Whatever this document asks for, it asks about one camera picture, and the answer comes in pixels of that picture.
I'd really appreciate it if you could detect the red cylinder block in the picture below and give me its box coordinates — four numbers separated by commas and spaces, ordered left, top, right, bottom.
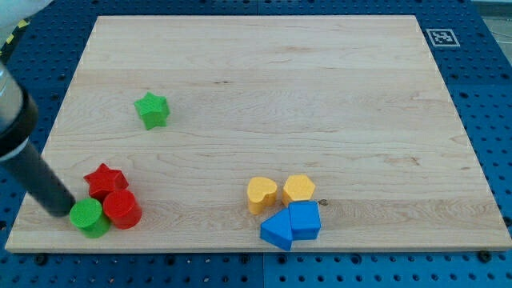
102, 190, 142, 230

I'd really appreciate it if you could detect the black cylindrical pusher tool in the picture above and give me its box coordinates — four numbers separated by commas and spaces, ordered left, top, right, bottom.
1, 90, 75, 217

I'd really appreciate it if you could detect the red star block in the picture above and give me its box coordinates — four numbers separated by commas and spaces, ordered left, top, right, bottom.
83, 163, 129, 202

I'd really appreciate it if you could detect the blue cube block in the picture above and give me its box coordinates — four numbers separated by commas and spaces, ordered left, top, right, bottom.
288, 201, 322, 240

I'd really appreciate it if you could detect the light wooden board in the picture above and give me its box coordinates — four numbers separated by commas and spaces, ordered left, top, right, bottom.
6, 15, 511, 254

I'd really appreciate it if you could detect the yellow hexagon block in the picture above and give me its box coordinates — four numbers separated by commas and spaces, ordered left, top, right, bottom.
282, 174, 316, 206

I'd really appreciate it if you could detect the blue triangle block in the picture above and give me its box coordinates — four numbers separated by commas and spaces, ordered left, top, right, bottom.
260, 208, 294, 251

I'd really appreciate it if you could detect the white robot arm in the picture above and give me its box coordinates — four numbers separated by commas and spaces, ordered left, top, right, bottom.
1, 65, 75, 217

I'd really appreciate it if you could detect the green star block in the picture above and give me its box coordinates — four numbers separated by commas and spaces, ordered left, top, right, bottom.
134, 92, 170, 130

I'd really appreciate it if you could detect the white fiducial marker tag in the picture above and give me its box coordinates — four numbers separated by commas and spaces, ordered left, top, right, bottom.
426, 28, 460, 47

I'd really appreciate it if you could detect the yellow heart block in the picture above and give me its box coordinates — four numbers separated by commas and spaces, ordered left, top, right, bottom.
246, 177, 278, 215

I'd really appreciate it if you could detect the green cylinder block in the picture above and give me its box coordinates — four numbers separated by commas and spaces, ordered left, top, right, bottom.
70, 198, 110, 238

